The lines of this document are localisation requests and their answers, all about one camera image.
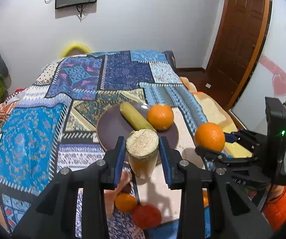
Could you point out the yellow orange fleece blanket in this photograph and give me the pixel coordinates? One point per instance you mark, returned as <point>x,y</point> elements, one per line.
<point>216,114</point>

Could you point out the blue patchwork bedspread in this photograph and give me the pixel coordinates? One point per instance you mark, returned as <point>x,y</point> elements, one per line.
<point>52,124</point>

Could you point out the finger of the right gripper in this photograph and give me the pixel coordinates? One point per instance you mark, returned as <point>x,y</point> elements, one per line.
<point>248,139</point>
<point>222,161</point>

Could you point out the orange jacket sleeve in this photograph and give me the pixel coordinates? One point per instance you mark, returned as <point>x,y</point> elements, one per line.
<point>275,207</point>

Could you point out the dark purple round plate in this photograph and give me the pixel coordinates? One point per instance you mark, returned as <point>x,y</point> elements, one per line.
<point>112,124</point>

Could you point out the yellow plush toy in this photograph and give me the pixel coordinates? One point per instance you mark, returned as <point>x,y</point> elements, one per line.
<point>74,46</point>

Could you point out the thick sugarcane stump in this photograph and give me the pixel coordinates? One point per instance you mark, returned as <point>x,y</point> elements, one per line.
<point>142,148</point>

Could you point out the red tomato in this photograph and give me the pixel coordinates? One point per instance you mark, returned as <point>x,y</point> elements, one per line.
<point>146,216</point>

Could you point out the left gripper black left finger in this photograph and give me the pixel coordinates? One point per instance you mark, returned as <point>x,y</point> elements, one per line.
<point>53,213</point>

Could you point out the large orange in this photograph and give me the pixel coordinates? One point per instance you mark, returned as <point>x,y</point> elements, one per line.
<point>160,116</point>
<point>210,136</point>

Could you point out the pink pomelo segment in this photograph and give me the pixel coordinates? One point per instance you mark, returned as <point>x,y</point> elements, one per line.
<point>110,195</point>

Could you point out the dark bag behind bed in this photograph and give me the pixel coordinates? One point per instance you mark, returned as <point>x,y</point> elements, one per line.
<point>171,59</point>

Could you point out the yellow sugarcane piece on plate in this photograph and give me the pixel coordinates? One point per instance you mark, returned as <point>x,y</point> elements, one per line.
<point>134,117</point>

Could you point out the brown wooden door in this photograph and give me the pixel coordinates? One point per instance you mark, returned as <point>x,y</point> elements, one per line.
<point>235,49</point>

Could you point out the small mandarin orange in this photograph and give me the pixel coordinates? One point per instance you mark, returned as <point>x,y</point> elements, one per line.
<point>125,202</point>

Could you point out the large orange on plate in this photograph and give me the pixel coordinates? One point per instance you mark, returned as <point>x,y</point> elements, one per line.
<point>160,116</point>

